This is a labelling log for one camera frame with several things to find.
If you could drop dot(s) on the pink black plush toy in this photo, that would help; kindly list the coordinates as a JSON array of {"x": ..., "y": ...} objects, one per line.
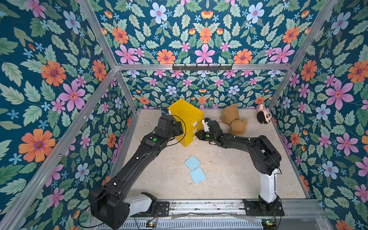
[{"x": 264, "y": 115}]

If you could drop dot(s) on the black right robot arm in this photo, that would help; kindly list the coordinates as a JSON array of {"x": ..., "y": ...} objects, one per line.
[{"x": 266, "y": 159}]

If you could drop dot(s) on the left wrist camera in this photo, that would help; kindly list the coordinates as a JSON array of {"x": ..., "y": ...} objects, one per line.
[{"x": 165, "y": 111}]

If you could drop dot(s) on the black wall hook rail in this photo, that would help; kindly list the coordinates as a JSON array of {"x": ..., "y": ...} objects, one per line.
[{"x": 202, "y": 67}]

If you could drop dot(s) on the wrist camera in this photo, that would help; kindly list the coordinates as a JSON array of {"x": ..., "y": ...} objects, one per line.
[
  {"x": 165, "y": 111},
  {"x": 205, "y": 122}
]

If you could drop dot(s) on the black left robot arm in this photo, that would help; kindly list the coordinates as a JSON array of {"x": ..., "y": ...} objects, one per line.
[{"x": 110, "y": 203}]

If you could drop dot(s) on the brown teddy bear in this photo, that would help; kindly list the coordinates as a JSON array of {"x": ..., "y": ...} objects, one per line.
[{"x": 230, "y": 115}]

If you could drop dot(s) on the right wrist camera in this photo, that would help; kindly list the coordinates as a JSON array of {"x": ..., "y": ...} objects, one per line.
[{"x": 205, "y": 122}]

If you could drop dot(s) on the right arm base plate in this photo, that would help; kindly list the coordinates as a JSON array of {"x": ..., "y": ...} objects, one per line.
[{"x": 261, "y": 208}]

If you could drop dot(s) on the yellow plastic drawer cabinet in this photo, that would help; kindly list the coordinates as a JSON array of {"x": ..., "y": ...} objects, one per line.
[{"x": 190, "y": 116}]

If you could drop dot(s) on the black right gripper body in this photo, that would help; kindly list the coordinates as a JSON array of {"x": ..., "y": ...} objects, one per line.
[{"x": 207, "y": 133}]

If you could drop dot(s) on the blue sticky note pad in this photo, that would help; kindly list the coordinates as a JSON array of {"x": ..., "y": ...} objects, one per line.
[
  {"x": 197, "y": 175},
  {"x": 192, "y": 163}
]

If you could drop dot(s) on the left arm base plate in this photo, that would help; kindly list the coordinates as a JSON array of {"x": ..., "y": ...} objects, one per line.
[{"x": 159, "y": 209}]

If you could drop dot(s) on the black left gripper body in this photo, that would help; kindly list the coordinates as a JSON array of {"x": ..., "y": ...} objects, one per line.
[{"x": 174, "y": 130}]

